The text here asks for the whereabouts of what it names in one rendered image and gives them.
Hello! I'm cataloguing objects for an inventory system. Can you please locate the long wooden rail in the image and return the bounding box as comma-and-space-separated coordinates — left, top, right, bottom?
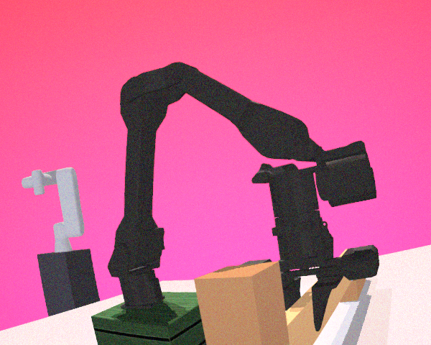
286, 276, 351, 345

